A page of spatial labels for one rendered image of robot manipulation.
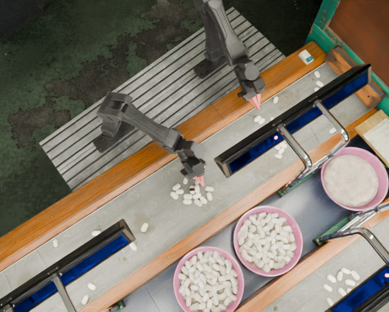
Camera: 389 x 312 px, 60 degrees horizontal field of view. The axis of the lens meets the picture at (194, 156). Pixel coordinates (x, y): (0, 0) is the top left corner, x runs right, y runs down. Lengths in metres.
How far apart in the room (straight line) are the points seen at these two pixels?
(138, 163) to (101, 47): 1.45
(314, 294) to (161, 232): 0.63
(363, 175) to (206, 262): 0.75
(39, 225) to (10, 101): 1.43
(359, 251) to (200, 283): 0.63
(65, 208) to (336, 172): 1.14
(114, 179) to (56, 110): 1.23
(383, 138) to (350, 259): 0.51
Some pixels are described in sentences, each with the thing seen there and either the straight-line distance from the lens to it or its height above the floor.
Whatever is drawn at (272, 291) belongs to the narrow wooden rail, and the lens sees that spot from 1.39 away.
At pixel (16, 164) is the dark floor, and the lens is 2.57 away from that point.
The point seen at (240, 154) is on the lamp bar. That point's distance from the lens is 1.09.
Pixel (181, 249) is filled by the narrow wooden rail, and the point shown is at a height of 0.76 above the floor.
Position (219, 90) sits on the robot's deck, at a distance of 1.69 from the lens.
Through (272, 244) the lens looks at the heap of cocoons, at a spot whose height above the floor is 0.73.
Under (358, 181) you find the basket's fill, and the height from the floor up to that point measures 0.74.
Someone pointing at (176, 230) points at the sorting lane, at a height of 0.74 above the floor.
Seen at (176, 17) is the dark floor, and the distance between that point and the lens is 2.81.
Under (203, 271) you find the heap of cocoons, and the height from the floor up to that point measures 0.73.
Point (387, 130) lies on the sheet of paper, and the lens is 1.64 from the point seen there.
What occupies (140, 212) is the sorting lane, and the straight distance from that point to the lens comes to 1.44.
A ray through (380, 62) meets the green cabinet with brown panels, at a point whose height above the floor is 0.94.
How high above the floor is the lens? 2.14
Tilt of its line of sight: 72 degrees down
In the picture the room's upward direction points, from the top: 8 degrees counter-clockwise
